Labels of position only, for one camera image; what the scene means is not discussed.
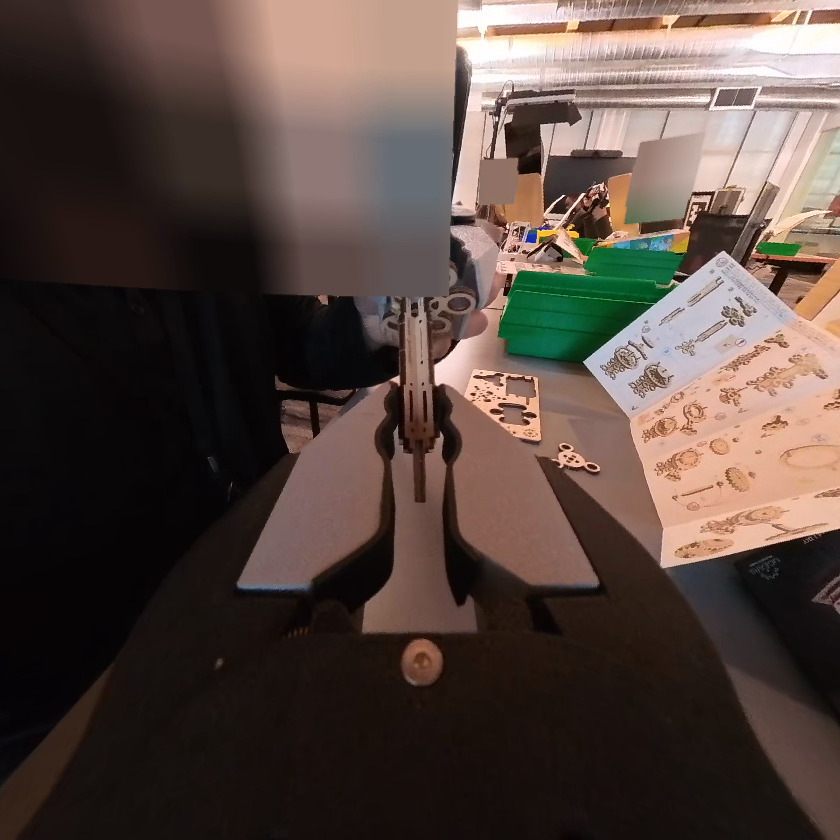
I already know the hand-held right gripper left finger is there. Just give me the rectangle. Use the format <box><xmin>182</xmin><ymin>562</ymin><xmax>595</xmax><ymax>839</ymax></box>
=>
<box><xmin>236</xmin><ymin>381</ymin><xmax>401</xmax><ymax>601</ymax></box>

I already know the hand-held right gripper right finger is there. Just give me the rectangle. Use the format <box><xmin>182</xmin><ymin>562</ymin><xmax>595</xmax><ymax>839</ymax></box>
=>
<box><xmin>430</xmin><ymin>384</ymin><xmax>601</xmax><ymax>606</ymax></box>

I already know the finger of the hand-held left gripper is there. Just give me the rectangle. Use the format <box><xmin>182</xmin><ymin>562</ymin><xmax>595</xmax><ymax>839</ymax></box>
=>
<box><xmin>449</xmin><ymin>223</ymin><xmax>497</xmax><ymax>311</ymax></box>

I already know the wooden model shaft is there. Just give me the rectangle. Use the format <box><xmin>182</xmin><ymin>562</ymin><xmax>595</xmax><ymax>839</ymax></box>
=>
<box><xmin>397</xmin><ymin>298</ymin><xmax>437</xmax><ymax>505</ymax></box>

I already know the white plastic device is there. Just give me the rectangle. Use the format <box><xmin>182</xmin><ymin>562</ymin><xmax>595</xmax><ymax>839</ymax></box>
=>
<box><xmin>525</xmin><ymin>230</ymin><xmax>585</xmax><ymax>263</ymax></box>

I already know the small three-lobed wooden part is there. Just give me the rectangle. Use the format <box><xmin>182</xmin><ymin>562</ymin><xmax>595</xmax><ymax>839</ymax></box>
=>
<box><xmin>550</xmin><ymin>443</ymin><xmax>601</xmax><ymax>476</ymax></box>

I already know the brown cardboard sheet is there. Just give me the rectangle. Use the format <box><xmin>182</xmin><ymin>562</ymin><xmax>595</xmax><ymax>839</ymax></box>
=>
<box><xmin>505</xmin><ymin>172</ymin><xmax>546</xmax><ymax>227</ymax></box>

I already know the large green plastic bin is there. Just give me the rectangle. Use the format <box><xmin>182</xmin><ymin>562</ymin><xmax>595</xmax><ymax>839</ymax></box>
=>
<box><xmin>497</xmin><ymin>270</ymin><xmax>677</xmax><ymax>363</ymax></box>

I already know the punched-out plywood sheet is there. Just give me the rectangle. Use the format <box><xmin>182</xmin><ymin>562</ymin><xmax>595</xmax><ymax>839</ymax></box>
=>
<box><xmin>464</xmin><ymin>369</ymin><xmax>542</xmax><ymax>444</ymax></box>

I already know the black chair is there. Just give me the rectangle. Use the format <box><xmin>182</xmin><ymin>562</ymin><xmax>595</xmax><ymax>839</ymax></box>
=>
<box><xmin>276</xmin><ymin>377</ymin><xmax>358</xmax><ymax>441</ymax></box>

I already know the black yellow device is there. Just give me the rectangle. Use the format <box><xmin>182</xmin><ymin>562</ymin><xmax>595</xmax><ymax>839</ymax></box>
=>
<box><xmin>558</xmin><ymin>184</ymin><xmax>614</xmax><ymax>240</ymax></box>

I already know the black monitor screen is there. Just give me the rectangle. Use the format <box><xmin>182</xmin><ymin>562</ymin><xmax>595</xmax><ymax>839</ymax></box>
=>
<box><xmin>545</xmin><ymin>152</ymin><xmax>641</xmax><ymax>211</ymax></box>

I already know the black studio light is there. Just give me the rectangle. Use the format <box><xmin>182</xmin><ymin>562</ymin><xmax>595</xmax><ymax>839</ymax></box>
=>
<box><xmin>482</xmin><ymin>82</ymin><xmax>581</xmax><ymax>158</ymax></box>

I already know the colourful printed box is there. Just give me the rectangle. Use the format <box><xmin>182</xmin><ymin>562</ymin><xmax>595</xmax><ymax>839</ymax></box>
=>
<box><xmin>594</xmin><ymin>230</ymin><xmax>690</xmax><ymax>257</ymax></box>

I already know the folded instruction sheet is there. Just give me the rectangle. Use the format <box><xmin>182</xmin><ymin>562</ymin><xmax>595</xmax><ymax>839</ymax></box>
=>
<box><xmin>583</xmin><ymin>251</ymin><xmax>840</xmax><ymax>568</ymax></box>

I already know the black cardboard box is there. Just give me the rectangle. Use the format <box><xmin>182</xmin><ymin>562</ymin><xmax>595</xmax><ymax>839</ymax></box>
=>
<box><xmin>734</xmin><ymin>532</ymin><xmax>840</xmax><ymax>706</ymax></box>

